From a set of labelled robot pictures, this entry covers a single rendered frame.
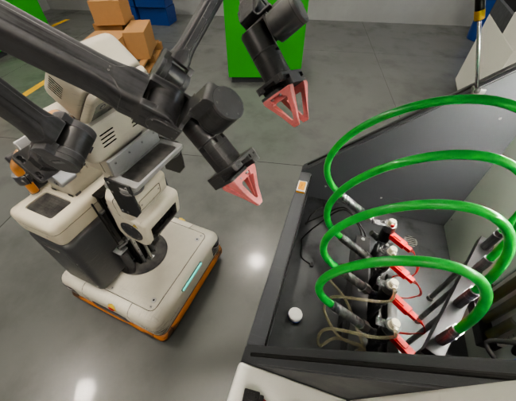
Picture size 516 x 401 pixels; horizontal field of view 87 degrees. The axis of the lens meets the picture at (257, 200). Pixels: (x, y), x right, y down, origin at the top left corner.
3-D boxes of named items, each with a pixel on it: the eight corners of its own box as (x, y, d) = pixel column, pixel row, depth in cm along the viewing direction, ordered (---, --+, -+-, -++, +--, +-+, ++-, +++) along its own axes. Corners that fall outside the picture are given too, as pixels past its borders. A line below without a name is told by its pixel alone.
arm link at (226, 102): (157, 87, 49) (142, 126, 46) (184, 44, 40) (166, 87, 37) (215, 122, 55) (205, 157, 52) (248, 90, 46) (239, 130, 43)
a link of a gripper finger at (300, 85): (323, 110, 59) (302, 70, 57) (311, 117, 53) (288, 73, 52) (297, 126, 63) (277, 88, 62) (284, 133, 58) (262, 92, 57)
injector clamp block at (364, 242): (344, 261, 89) (356, 233, 78) (376, 270, 87) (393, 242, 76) (331, 379, 67) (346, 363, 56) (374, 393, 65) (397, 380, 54)
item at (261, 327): (296, 200, 113) (300, 170, 102) (307, 202, 112) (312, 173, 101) (247, 362, 73) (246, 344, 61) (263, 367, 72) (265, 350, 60)
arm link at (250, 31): (247, 36, 58) (234, 35, 54) (273, 13, 54) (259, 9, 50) (263, 67, 59) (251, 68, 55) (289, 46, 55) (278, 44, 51)
